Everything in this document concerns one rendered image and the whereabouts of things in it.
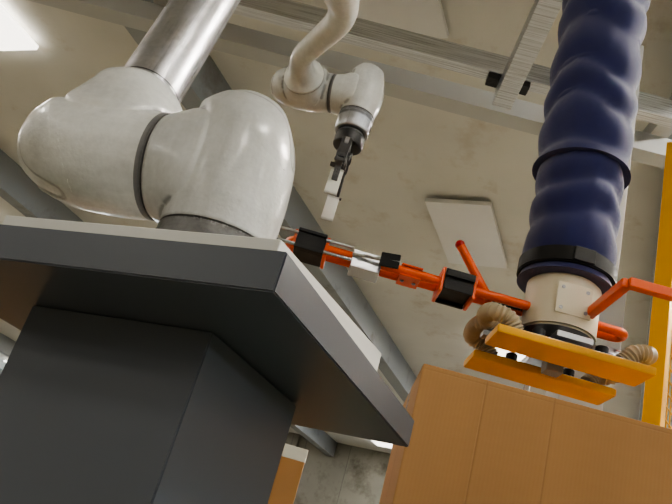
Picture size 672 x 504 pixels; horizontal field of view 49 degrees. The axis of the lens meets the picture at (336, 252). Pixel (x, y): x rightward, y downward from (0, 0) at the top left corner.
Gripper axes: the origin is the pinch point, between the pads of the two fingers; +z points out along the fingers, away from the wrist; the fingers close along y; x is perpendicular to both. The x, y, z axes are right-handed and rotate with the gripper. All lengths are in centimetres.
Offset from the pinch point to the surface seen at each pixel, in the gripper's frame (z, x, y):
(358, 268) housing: 15.4, -11.0, -2.7
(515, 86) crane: -162, -60, 137
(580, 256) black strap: 2, -58, -11
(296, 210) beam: -246, 69, 504
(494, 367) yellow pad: 25, -48, 9
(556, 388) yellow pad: 25, -64, 11
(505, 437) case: 48, -46, -19
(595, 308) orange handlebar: 13, -62, -11
